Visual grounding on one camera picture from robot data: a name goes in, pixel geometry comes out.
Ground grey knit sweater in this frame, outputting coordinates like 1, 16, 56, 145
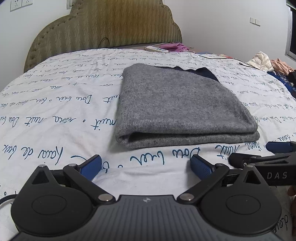
114, 64, 259, 149

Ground person's right hand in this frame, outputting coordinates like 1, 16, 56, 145
287, 185, 296, 213

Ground white bedsheet with blue script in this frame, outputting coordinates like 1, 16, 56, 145
0, 47, 296, 241

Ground dark blue garment at edge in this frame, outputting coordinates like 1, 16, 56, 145
267, 71, 295, 92

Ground pink peach garment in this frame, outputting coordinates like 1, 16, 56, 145
270, 58, 294, 76

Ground cream white garment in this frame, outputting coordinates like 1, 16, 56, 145
247, 51, 274, 72

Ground purple garment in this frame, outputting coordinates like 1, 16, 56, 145
159, 43, 191, 53

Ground olive upholstered headboard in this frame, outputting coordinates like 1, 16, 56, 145
23, 0, 182, 72

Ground window with grey frame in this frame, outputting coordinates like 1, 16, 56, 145
285, 0, 296, 61

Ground black cable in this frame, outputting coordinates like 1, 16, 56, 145
199, 53, 262, 70

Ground white wall switch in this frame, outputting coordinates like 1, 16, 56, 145
249, 17, 261, 27

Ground white wall socket pair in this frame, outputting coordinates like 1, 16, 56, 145
10, 0, 33, 11

